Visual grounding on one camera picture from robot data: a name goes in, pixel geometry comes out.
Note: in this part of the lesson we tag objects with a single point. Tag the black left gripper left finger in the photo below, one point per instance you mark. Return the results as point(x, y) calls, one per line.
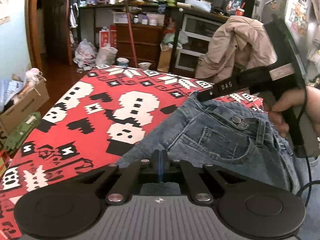
point(70, 207)

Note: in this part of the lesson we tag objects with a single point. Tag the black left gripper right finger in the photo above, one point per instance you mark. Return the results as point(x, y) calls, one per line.
point(247, 206)

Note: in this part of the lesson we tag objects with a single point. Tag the blue denim jeans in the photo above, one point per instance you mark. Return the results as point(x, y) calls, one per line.
point(229, 135)

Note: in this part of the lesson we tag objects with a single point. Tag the cardboard box with clothes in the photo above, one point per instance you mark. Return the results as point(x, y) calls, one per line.
point(29, 99)

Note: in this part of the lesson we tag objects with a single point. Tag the person's right hand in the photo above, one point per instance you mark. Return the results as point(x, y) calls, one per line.
point(294, 97)

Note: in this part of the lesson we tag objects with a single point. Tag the beige jacket on chair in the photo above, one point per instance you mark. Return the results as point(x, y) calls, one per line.
point(240, 43)

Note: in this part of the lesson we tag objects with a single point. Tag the silver refrigerator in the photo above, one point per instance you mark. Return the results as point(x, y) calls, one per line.
point(300, 19)

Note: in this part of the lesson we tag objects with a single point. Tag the white shelf unit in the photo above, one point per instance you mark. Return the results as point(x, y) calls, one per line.
point(196, 33)

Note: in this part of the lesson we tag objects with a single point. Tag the red patterned table cloth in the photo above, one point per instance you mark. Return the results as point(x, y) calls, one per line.
point(96, 121)

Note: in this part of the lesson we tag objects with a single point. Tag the dark wooden drawer cabinet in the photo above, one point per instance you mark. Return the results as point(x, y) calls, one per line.
point(147, 40)

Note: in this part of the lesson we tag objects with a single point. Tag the white plastic bag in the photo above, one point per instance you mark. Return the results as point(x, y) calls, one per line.
point(85, 54)

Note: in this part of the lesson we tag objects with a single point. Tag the red broom handle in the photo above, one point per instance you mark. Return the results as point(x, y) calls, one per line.
point(131, 34)

